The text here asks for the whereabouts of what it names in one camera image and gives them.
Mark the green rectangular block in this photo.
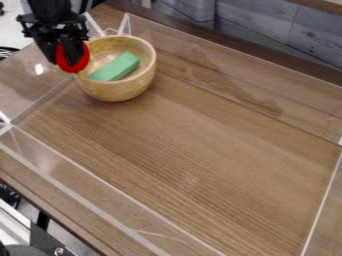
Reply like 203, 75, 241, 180
88, 51, 140, 81

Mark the black metal bracket with screw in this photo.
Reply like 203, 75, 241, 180
29, 223, 77, 256

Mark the red plush fruit green stem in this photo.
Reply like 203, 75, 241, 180
56, 42, 89, 73

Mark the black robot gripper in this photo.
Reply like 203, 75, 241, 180
16, 12, 88, 68

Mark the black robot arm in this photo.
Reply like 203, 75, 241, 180
16, 0, 89, 73

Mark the clear acrylic tray enclosure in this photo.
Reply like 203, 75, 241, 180
0, 18, 342, 256

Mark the wooden bowl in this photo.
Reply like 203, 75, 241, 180
76, 35, 156, 102

